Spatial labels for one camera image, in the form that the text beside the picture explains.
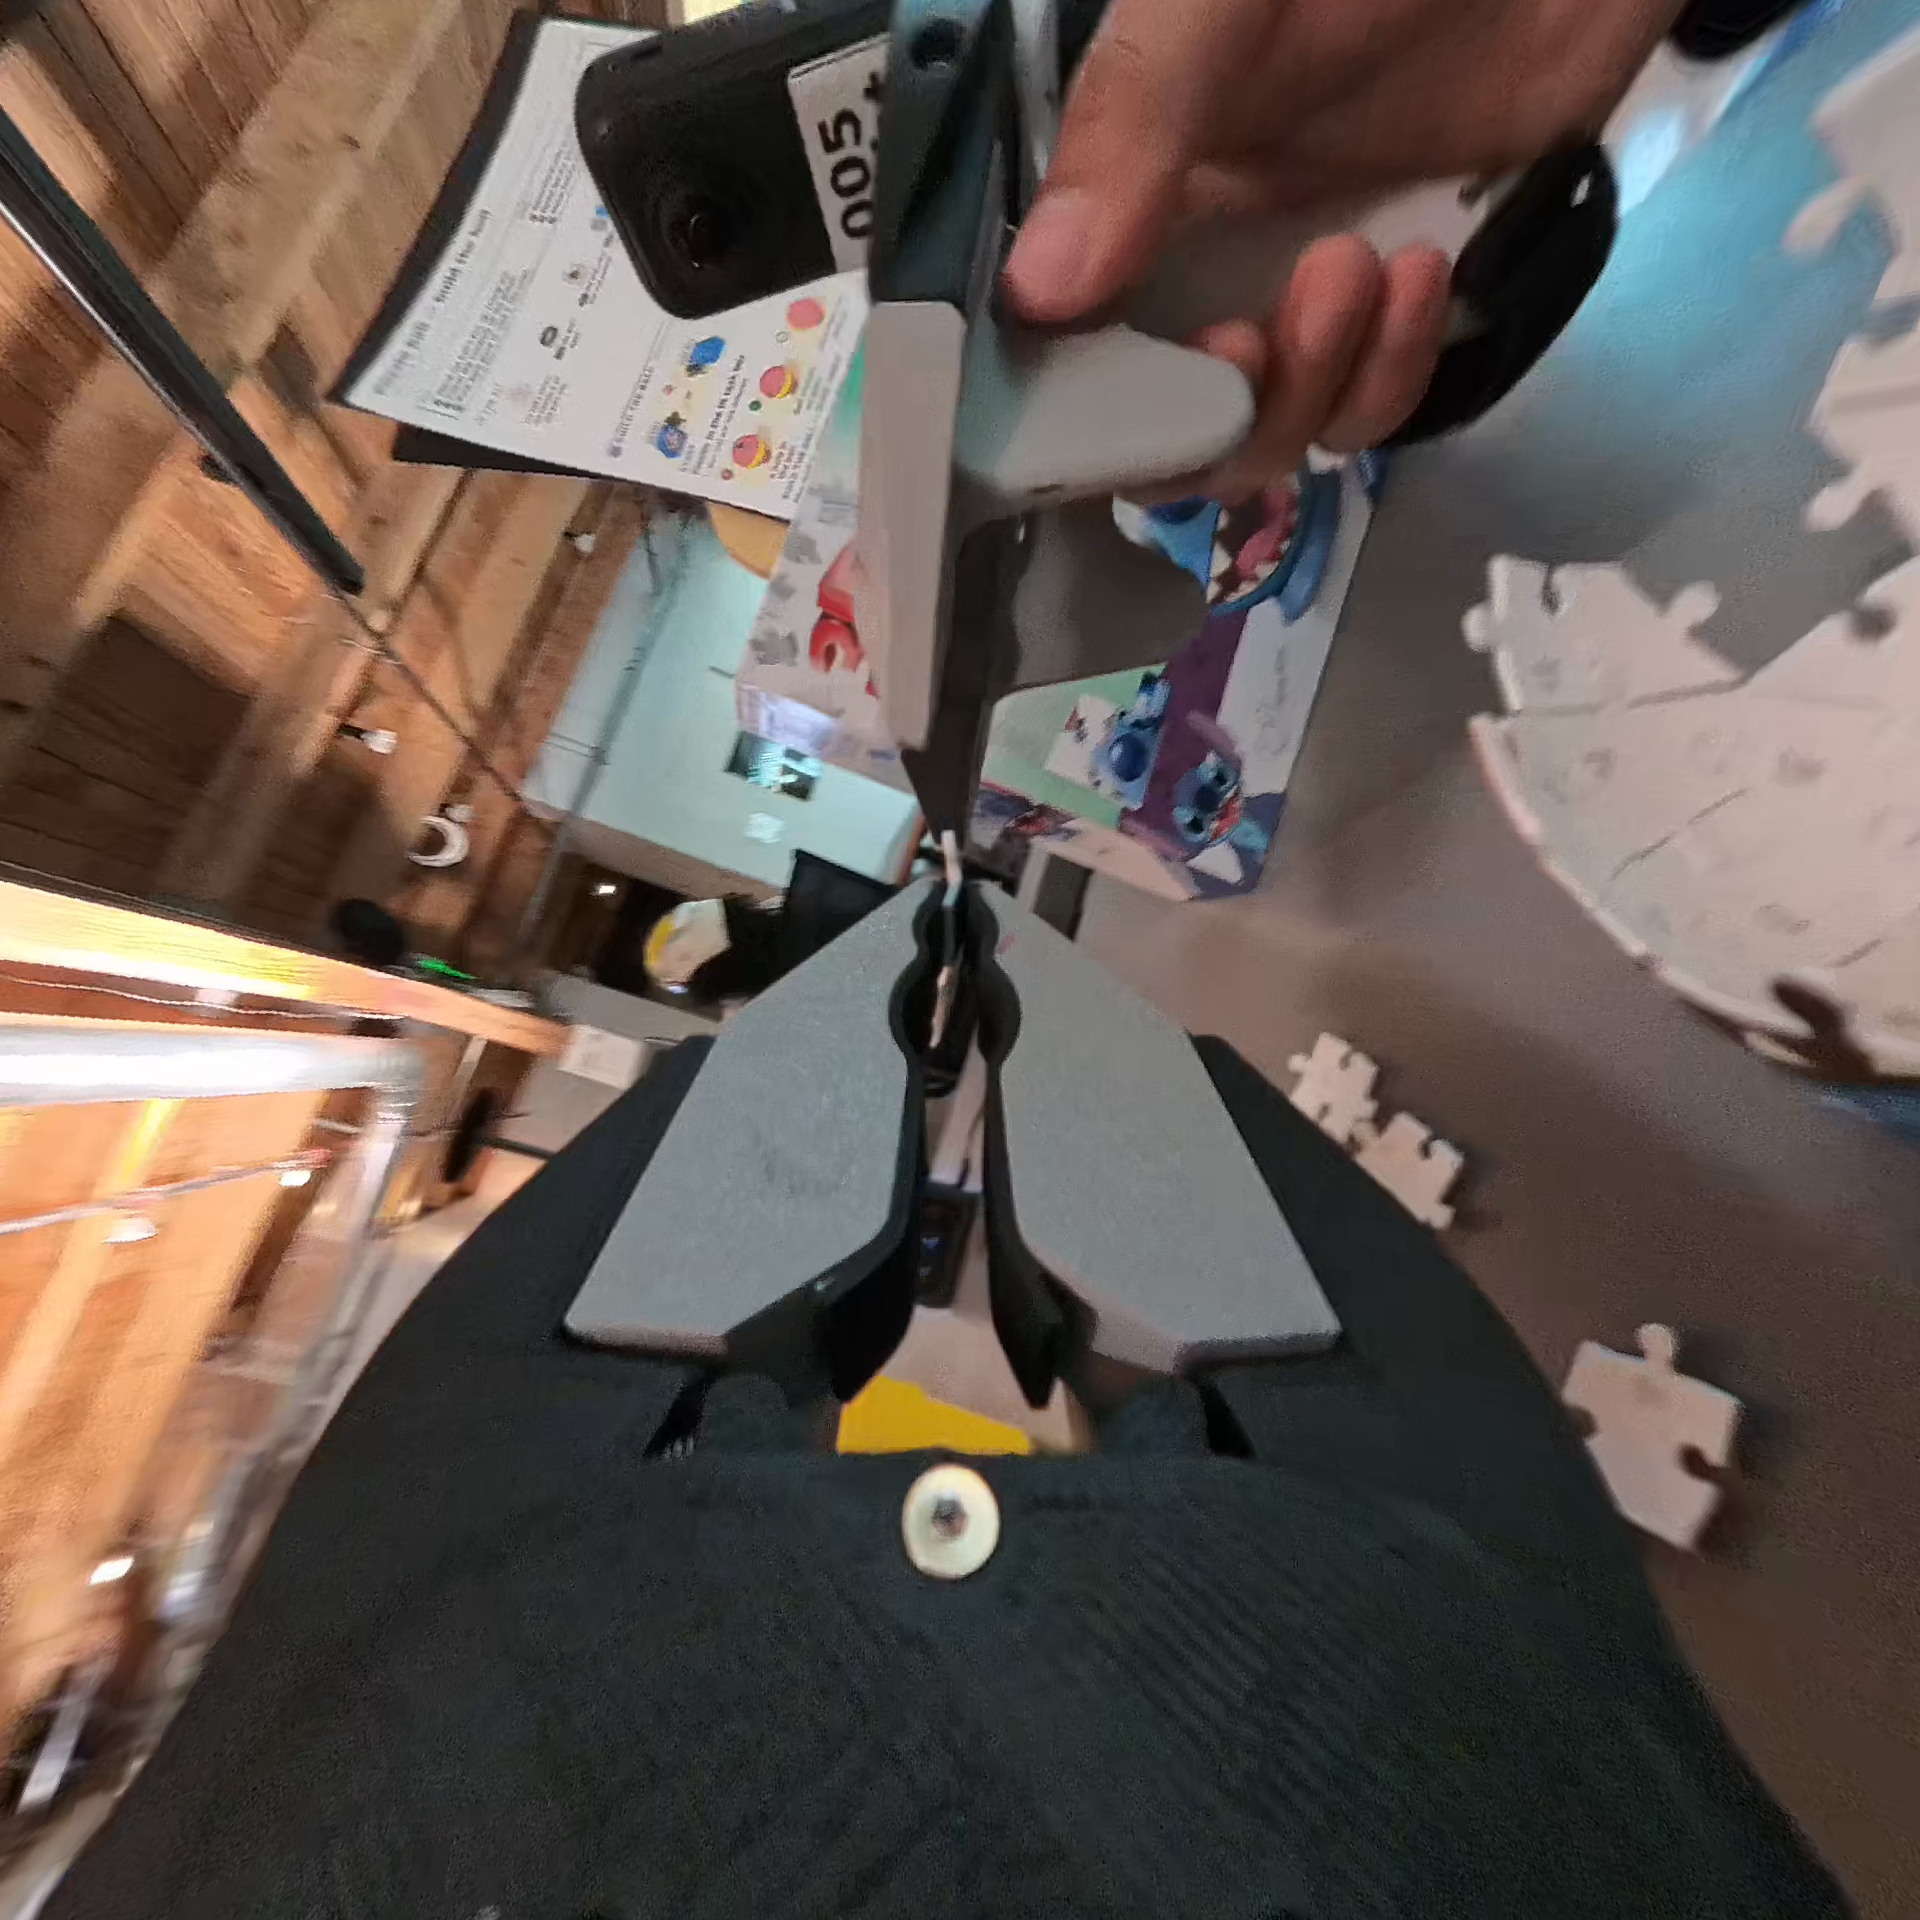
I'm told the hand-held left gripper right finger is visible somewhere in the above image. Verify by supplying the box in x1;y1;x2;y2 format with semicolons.
972;882;1344;1413

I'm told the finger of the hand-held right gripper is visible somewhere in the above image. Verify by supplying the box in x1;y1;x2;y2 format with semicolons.
990;503;1209;751
854;299;1040;839

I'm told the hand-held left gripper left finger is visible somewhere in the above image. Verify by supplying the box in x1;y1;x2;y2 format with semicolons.
565;879;923;1408

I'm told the single curved puzzle piece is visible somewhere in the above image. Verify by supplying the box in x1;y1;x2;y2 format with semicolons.
921;837;972;1056

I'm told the white puzzle piece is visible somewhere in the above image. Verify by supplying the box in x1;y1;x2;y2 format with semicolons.
1286;1031;1744;1557

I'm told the partly built puzzle ball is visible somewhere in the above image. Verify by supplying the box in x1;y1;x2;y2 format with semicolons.
1463;45;1920;1086

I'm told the cartoon puzzle box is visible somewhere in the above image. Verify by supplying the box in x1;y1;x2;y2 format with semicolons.
736;451;1373;904

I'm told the person's right hand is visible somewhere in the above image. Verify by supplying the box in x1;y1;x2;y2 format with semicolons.
997;0;1696;506

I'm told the yellow plastic bin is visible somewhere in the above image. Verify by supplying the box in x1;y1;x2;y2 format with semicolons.
837;1375;1038;1456

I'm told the task instruction sign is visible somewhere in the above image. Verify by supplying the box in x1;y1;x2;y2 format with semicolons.
327;11;876;524

